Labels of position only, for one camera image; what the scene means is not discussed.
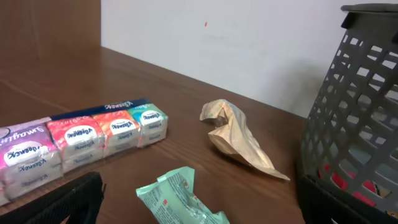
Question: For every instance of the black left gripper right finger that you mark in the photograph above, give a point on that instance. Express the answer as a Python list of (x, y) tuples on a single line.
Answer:
[(323, 203)]

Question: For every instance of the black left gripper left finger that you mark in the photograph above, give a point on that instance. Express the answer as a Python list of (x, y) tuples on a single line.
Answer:
[(78, 201)]

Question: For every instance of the Kleenex tissue multipack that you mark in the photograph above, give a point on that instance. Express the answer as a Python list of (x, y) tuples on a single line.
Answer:
[(40, 151)]

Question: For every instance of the mint green packet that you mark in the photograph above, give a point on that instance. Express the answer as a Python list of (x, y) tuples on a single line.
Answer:
[(171, 200)]

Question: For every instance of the grey plastic lattice basket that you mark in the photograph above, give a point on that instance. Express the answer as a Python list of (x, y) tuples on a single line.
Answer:
[(354, 116)]

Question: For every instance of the crumpled beige paper pouch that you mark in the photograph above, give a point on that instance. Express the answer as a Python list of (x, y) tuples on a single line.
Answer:
[(233, 138)]

